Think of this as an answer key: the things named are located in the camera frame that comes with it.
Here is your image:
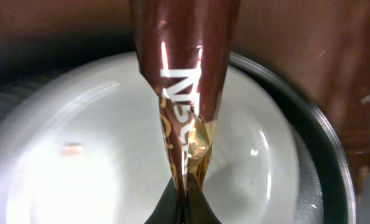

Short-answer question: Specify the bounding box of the grey ceramic plate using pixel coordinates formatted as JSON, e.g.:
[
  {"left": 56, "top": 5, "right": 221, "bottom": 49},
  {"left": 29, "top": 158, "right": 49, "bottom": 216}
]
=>
[{"left": 0, "top": 54, "right": 298, "bottom": 223}]

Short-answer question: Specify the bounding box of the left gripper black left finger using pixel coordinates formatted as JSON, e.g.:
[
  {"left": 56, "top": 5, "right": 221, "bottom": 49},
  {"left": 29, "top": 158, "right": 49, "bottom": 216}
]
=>
[{"left": 145, "top": 179, "right": 183, "bottom": 224}]

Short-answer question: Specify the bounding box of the gold coffee sachet wrapper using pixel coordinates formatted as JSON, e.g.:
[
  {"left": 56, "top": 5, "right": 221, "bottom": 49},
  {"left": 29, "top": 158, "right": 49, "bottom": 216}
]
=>
[{"left": 130, "top": 0, "right": 239, "bottom": 191}]

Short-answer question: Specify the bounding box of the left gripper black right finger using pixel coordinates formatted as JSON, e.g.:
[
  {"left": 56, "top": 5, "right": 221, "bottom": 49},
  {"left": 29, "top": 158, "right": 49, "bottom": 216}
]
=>
[{"left": 184, "top": 180, "right": 221, "bottom": 224}]

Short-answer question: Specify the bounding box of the round black serving tray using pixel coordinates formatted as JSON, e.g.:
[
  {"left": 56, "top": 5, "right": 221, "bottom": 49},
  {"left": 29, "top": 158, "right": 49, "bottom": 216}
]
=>
[{"left": 0, "top": 54, "right": 356, "bottom": 223}]

